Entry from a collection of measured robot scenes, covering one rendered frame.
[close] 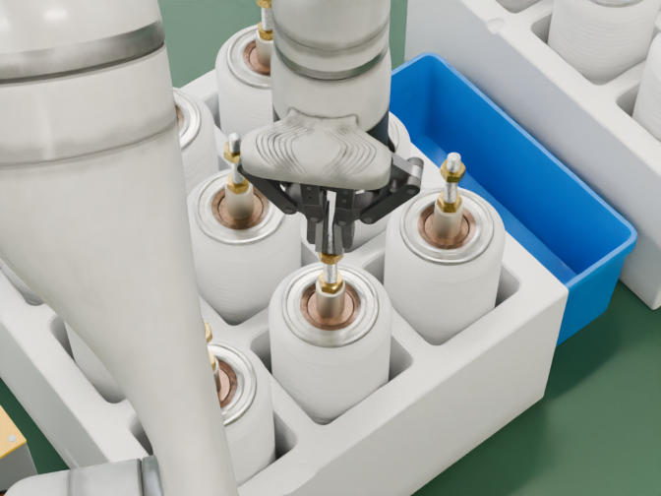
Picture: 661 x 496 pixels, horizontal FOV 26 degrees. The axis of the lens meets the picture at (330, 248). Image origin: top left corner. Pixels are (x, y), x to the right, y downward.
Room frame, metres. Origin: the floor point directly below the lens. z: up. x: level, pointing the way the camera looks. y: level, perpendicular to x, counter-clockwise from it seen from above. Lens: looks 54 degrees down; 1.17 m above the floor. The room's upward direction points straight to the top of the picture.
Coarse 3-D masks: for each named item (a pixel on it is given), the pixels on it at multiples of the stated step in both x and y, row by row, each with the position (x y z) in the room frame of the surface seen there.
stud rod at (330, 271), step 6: (330, 234) 0.61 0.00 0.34; (330, 240) 0.60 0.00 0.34; (330, 246) 0.60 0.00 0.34; (330, 252) 0.60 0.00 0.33; (324, 264) 0.60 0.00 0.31; (336, 264) 0.61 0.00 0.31; (324, 270) 0.60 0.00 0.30; (330, 270) 0.60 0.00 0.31; (336, 270) 0.61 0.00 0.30; (324, 276) 0.60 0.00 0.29; (330, 276) 0.60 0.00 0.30; (336, 276) 0.61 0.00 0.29; (330, 282) 0.60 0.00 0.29
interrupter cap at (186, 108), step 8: (176, 96) 0.82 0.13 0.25; (184, 96) 0.82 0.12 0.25; (176, 104) 0.81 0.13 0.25; (184, 104) 0.81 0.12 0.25; (192, 104) 0.81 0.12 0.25; (176, 112) 0.80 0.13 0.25; (184, 112) 0.80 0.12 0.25; (192, 112) 0.80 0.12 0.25; (200, 112) 0.80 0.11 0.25; (184, 120) 0.79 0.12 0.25; (192, 120) 0.79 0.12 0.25; (200, 120) 0.79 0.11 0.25; (184, 128) 0.78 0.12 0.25; (192, 128) 0.78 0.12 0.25; (200, 128) 0.78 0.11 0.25; (184, 136) 0.77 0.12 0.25; (192, 136) 0.77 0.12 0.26; (184, 144) 0.77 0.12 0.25
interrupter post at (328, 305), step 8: (320, 288) 0.60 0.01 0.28; (344, 288) 0.60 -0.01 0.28; (320, 296) 0.60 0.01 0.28; (328, 296) 0.60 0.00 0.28; (336, 296) 0.60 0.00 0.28; (344, 296) 0.60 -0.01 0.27; (320, 304) 0.60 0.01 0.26; (328, 304) 0.60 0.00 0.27; (336, 304) 0.60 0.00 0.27; (344, 304) 0.61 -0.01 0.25; (320, 312) 0.60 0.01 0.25; (328, 312) 0.60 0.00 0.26; (336, 312) 0.60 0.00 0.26
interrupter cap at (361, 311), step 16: (304, 272) 0.64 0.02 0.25; (320, 272) 0.64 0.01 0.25; (352, 272) 0.64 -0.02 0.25; (288, 288) 0.62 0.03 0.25; (304, 288) 0.62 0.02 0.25; (352, 288) 0.62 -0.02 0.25; (368, 288) 0.62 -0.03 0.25; (288, 304) 0.61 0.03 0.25; (304, 304) 0.61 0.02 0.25; (352, 304) 0.61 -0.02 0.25; (368, 304) 0.61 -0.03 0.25; (288, 320) 0.59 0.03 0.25; (304, 320) 0.59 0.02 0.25; (320, 320) 0.59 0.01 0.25; (336, 320) 0.59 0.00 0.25; (352, 320) 0.59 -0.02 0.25; (368, 320) 0.59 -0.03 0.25; (304, 336) 0.58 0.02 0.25; (320, 336) 0.58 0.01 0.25; (336, 336) 0.58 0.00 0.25; (352, 336) 0.58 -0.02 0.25
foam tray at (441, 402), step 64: (384, 256) 0.71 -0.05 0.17; (512, 256) 0.70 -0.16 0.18; (0, 320) 0.64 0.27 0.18; (256, 320) 0.64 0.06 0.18; (512, 320) 0.64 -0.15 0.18; (64, 384) 0.58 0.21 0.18; (448, 384) 0.59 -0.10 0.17; (512, 384) 0.64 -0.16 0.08; (64, 448) 0.59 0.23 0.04; (128, 448) 0.52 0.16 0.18; (320, 448) 0.52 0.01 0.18; (384, 448) 0.54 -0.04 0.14; (448, 448) 0.59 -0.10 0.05
